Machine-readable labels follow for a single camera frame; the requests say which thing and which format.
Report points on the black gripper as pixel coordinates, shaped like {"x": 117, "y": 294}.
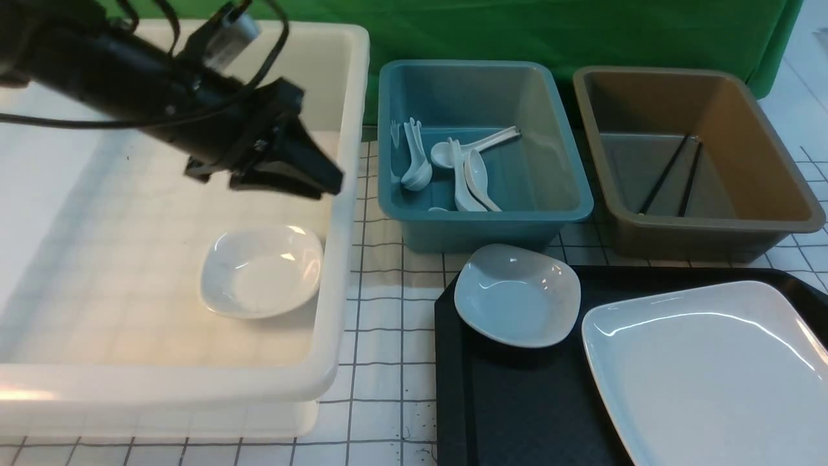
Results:
{"x": 260, "y": 139}

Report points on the small white bowl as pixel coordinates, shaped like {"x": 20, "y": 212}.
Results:
{"x": 518, "y": 297}
{"x": 260, "y": 272}

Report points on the white soup spoon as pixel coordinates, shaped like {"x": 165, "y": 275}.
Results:
{"x": 476, "y": 177}

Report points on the black chopstick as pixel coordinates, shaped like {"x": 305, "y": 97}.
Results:
{"x": 687, "y": 192}
{"x": 655, "y": 189}

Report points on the large white square plate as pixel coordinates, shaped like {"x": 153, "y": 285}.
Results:
{"x": 727, "y": 374}

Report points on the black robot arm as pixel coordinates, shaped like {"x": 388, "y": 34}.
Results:
{"x": 73, "y": 48}

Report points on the white fork in teal bin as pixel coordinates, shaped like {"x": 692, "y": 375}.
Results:
{"x": 395, "y": 139}

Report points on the white spoon leaning left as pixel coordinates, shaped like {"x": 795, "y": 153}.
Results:
{"x": 420, "y": 171}

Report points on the white spoon centre front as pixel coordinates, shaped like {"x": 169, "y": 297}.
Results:
{"x": 464, "y": 200}

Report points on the large white plastic bin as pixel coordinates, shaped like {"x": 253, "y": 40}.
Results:
{"x": 104, "y": 333}

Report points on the teal plastic bin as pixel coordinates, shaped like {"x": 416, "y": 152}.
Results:
{"x": 536, "y": 179}

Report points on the black serving tray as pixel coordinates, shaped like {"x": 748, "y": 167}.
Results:
{"x": 498, "y": 405}

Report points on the brown plastic bin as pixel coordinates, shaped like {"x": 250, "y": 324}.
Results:
{"x": 748, "y": 194}

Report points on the green cloth backdrop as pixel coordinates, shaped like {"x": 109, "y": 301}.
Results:
{"x": 744, "y": 38}

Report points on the white spoon long handle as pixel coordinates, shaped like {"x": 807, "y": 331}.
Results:
{"x": 441, "y": 153}

